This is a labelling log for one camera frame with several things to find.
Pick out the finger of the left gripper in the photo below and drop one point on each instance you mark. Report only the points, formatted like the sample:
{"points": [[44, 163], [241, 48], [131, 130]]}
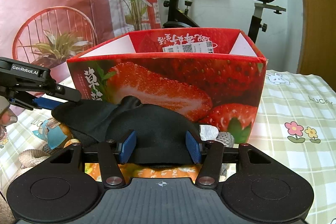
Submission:
{"points": [[66, 93], [45, 103]]}

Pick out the red strawberry cardboard box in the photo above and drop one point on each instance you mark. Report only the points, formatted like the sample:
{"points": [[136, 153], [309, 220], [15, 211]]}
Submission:
{"points": [[213, 76]]}

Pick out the black fabric piece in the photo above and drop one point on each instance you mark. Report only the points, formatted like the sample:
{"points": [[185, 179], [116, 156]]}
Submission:
{"points": [[163, 138]]}

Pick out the blue cartoon snack bag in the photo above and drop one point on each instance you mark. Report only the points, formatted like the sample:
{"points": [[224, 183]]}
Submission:
{"points": [[55, 133]]}

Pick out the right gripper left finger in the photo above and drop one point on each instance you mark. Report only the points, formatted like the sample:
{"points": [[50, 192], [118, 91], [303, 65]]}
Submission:
{"points": [[111, 154]]}

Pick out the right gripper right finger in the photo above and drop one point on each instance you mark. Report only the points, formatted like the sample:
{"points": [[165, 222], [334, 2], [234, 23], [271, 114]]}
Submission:
{"points": [[210, 155]]}

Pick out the wooden door frame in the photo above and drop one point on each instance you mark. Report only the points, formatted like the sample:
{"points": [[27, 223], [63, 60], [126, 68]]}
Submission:
{"points": [[318, 47]]}

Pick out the checkered bunny tablecloth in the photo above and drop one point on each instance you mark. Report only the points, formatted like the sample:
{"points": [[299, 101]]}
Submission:
{"points": [[295, 124]]}

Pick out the grey knitted cloth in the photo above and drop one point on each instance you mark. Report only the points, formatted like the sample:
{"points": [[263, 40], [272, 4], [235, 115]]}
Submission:
{"points": [[209, 133]]}

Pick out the pink knitted cloth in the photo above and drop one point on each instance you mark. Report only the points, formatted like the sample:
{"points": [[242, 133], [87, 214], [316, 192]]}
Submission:
{"points": [[31, 158]]}

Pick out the orange floral plush toy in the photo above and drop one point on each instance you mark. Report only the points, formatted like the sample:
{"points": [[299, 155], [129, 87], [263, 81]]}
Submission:
{"points": [[136, 171]]}

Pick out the person's hand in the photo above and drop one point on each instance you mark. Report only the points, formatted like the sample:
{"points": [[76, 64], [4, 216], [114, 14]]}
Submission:
{"points": [[7, 118]]}

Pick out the red printed backdrop cloth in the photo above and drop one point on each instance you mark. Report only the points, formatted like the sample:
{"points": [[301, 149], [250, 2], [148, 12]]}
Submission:
{"points": [[47, 32]]}

